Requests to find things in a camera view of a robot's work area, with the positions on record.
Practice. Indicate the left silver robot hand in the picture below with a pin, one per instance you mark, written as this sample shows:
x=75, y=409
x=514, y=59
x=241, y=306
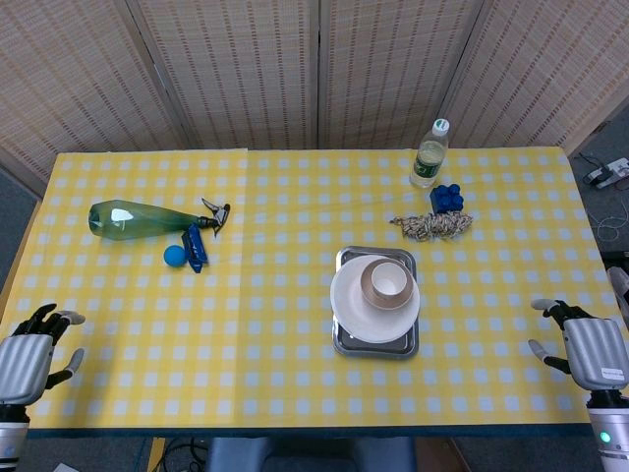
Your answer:
x=22, y=361

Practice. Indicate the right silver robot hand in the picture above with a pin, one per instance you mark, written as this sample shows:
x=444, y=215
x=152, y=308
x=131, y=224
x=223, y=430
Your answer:
x=592, y=354

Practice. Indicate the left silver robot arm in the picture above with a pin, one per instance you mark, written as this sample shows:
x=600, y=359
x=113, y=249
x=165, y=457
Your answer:
x=11, y=437

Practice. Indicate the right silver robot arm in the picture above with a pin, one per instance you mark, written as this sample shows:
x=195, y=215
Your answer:
x=609, y=432

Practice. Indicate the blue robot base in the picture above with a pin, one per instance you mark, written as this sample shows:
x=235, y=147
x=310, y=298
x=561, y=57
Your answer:
x=309, y=454

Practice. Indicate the silver metal tray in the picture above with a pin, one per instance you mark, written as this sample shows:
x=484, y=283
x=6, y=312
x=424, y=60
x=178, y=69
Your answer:
x=376, y=301

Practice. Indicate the blue ball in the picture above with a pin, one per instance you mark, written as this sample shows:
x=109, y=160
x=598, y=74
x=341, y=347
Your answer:
x=175, y=257

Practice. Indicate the green spray bottle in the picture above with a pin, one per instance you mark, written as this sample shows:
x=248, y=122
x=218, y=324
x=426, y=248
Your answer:
x=147, y=222

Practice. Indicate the blue snack packet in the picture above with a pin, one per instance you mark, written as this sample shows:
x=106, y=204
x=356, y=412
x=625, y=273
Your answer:
x=194, y=248

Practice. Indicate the blue building block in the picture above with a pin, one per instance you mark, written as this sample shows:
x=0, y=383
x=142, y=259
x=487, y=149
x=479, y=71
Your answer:
x=446, y=197

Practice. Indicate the brown paper bowl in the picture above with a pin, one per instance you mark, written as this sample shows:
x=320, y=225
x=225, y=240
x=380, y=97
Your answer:
x=386, y=287

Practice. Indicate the white round plate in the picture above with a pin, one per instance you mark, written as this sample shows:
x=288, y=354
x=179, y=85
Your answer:
x=374, y=301

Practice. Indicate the clear water bottle green label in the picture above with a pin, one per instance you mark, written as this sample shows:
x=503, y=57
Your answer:
x=430, y=157

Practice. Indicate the yellow checkered tablecloth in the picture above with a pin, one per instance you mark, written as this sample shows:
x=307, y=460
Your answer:
x=314, y=290

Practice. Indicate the bamboo folding screen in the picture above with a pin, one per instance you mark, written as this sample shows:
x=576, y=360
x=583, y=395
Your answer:
x=304, y=69

